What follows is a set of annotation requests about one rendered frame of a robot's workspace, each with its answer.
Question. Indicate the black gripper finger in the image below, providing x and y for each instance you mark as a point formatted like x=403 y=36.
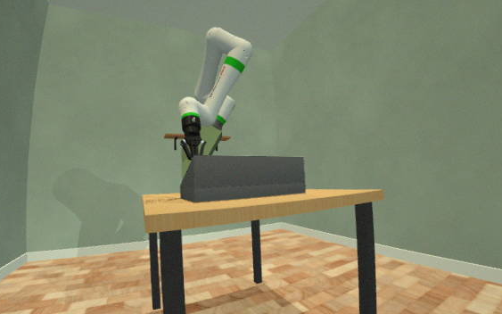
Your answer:
x=196 y=146
x=188 y=154

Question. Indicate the grey switch console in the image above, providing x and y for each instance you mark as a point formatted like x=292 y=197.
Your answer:
x=224 y=177

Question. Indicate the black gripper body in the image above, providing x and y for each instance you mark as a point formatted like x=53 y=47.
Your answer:
x=192 y=132

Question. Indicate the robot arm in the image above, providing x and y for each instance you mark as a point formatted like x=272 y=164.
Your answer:
x=211 y=101

